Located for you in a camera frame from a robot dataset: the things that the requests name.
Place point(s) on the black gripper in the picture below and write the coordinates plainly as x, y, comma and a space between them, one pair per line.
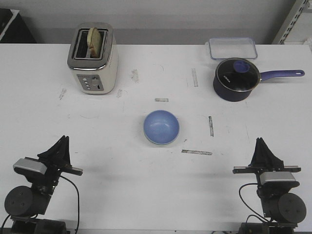
263, 155
57, 161

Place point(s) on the blue bowl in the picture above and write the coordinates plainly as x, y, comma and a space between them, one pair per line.
157, 114

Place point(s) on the green bowl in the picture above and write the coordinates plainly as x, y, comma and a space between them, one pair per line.
176, 140

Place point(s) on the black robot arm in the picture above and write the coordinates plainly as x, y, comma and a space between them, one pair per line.
23, 204
282, 210

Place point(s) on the dark blue saucepan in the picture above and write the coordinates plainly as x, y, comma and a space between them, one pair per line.
235, 96

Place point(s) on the glass pot lid blue knob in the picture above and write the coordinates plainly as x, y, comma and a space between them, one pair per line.
237, 74

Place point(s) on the cream and silver toaster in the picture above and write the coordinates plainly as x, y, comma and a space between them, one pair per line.
95, 76

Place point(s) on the clear plastic food container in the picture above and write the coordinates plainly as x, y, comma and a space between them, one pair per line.
225, 48

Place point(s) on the bread slice in toaster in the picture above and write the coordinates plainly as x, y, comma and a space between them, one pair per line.
94, 42

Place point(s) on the grey metal shelf upright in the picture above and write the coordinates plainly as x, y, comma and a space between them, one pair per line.
297, 26

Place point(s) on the black box at back left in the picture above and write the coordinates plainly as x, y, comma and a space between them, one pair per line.
13, 29

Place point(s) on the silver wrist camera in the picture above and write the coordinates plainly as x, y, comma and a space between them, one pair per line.
30, 165
270, 177

